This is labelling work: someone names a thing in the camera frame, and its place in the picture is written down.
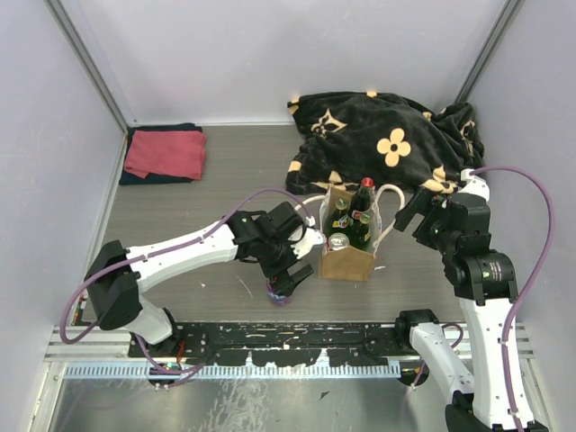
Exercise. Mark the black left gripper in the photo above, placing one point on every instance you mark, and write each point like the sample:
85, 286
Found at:
280, 277

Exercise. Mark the black mounting base rail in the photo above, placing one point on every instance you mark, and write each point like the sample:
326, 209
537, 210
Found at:
285, 343

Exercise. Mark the glass cola bottle red cap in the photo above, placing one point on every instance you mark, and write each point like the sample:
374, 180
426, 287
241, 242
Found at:
362, 200

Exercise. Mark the aluminium frame rail front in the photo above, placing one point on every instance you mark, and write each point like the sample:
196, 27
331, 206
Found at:
102, 345

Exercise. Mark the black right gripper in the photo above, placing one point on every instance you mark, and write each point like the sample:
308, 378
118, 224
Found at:
417, 202

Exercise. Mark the black floral fleece blanket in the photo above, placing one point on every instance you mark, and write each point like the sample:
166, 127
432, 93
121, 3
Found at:
348, 136

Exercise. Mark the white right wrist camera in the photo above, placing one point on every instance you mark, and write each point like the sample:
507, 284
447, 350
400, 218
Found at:
473, 184

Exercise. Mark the pink folded cloth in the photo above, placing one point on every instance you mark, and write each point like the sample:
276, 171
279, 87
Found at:
176, 153

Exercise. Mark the dark teal folded cloth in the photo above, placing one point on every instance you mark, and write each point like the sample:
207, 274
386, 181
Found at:
130, 179

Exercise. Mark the green bottle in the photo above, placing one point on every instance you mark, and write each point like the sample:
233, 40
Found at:
337, 221
359, 231

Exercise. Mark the purple soda can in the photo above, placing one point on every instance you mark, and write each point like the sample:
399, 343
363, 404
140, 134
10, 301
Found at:
280, 300

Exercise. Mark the burlap canvas cat-print bag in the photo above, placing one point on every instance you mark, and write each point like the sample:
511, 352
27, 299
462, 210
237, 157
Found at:
349, 263

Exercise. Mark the white slotted cable duct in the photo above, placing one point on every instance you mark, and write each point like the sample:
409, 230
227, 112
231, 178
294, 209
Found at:
322, 370

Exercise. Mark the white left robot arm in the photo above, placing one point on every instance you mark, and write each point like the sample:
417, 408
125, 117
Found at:
119, 277

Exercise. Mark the red cola can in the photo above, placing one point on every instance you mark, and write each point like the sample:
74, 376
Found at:
338, 241

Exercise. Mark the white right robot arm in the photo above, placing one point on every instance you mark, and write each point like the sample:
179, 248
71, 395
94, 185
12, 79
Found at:
490, 396

